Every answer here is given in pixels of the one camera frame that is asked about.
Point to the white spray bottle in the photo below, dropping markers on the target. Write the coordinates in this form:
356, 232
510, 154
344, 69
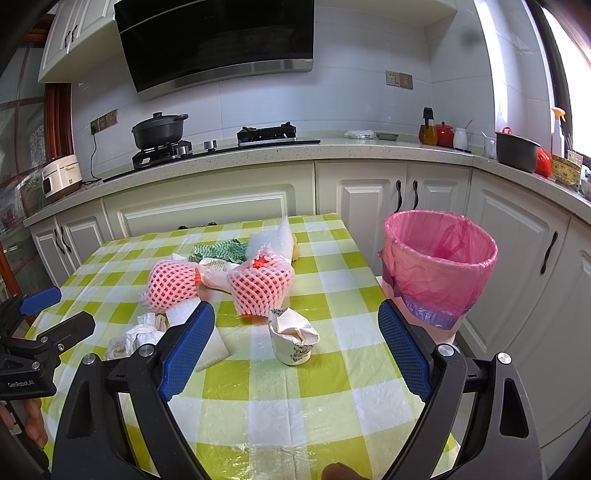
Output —
558, 139

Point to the crushed white paper cup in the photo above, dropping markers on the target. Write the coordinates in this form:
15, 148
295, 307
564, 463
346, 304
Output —
214, 273

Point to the red lidded pot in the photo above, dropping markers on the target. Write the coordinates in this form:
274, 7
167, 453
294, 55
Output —
445, 135

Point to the black range hood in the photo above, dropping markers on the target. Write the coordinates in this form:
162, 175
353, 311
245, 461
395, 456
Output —
173, 45

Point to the black cooking pot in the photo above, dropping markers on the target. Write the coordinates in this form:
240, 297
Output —
159, 130

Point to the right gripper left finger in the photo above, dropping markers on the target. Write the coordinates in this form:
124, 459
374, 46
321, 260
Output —
92, 441

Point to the white upper cabinet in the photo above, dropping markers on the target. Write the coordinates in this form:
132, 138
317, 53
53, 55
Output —
83, 35

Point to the right hand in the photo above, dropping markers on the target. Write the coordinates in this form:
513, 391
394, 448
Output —
339, 471

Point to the wall power socket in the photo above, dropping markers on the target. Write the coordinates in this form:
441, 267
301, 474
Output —
103, 122
400, 80

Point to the wall power socket right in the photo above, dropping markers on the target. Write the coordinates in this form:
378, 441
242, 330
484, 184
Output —
400, 80

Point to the white kitchen base cabinets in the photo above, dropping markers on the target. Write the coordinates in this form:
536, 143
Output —
536, 305

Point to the green striped cloth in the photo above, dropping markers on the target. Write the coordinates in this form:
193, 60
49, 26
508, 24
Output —
229, 250

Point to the white rice cooker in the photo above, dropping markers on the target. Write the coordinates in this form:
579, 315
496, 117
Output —
61, 177

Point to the pink bagged trash bin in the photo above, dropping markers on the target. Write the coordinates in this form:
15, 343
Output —
438, 262

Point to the white stool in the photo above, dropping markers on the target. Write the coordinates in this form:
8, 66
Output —
438, 335

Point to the yellow patterned bowl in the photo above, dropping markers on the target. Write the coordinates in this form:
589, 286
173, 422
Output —
565, 171

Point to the white foam sheet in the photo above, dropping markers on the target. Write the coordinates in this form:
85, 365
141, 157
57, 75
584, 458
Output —
280, 240

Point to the black gas stove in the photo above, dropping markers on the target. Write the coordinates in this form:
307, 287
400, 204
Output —
247, 138

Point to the white ceramic jar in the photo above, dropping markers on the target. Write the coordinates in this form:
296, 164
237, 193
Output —
460, 140

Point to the crushed paper cup front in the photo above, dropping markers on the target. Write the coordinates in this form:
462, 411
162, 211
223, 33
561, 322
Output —
292, 336

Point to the yellow sponge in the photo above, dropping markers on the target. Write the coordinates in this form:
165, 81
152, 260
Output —
295, 255

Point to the dark grey inner pot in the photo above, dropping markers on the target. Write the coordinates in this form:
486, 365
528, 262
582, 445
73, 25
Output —
516, 152

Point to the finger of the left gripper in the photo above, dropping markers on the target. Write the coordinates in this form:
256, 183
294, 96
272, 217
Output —
62, 336
16, 308

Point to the wall power socket left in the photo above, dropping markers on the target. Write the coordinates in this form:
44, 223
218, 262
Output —
103, 122

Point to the left hand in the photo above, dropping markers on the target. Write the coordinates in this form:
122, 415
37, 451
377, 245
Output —
34, 425

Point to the white tissue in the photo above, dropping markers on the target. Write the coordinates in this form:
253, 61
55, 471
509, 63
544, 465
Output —
148, 329

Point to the white plastic bag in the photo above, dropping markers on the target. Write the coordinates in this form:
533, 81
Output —
365, 134

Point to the amber oil bottle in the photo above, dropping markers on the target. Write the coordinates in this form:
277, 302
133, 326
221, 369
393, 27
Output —
428, 133

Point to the red plastic bag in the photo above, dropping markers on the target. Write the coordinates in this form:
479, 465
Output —
543, 164

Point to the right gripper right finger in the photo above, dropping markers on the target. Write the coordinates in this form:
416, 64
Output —
500, 441

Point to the pink foam net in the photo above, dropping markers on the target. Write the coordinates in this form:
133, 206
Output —
261, 283
169, 282

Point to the small grey dish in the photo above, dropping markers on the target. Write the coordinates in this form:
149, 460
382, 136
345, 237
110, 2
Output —
387, 136

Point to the green checkered tablecloth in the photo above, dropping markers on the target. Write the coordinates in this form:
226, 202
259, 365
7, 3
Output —
250, 416

